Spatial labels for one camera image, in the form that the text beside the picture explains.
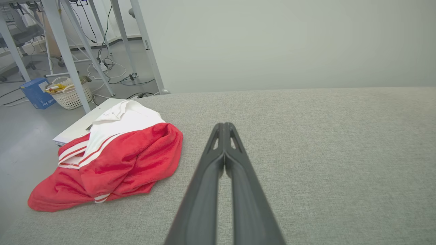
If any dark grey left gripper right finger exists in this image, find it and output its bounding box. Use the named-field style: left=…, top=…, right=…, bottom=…
left=224, top=122, right=286, bottom=245

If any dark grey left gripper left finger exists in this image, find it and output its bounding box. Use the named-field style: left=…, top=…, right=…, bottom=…
left=165, top=123, right=225, bottom=245

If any red and white garment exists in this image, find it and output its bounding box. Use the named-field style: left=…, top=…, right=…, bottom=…
left=28, top=100, right=184, bottom=212

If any grey fabric sofa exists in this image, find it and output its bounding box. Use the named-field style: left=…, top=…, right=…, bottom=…
left=0, top=87, right=436, bottom=245

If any white metal box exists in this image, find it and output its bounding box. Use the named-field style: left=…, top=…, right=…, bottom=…
left=53, top=98, right=126, bottom=147

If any white plastic laundry basket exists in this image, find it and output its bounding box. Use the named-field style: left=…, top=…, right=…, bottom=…
left=45, top=77, right=93, bottom=110

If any blue cardboard box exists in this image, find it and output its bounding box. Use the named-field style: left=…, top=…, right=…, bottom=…
left=20, top=78, right=57, bottom=110

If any dark office chair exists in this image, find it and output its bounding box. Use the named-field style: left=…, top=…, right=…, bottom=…
left=0, top=3, right=45, bottom=82

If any black cable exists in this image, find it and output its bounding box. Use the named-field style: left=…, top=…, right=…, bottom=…
left=108, top=76, right=156, bottom=86
left=98, top=5, right=113, bottom=62

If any white cable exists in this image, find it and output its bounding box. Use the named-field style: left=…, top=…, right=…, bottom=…
left=87, top=58, right=127, bottom=81

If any white metal frame leg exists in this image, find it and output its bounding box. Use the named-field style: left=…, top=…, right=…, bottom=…
left=129, top=0, right=170, bottom=95
left=0, top=17, right=31, bottom=82
left=42, top=0, right=91, bottom=113
left=110, top=0, right=139, bottom=79
left=61, top=0, right=116, bottom=97

